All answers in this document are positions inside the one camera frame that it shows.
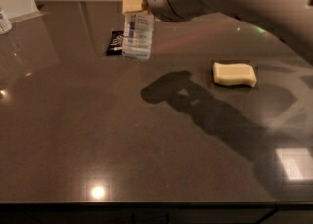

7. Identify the blue plastic water bottle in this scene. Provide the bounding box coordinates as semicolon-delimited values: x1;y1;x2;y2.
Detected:
122;0;154;61

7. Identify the black snack bar wrapper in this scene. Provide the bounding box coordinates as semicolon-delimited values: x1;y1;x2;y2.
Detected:
106;31;123;56

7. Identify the yellow sponge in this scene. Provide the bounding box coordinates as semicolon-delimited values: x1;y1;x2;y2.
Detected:
213;62;257;87

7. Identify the white container at left edge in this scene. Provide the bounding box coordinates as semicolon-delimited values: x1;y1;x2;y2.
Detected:
0;8;13;35

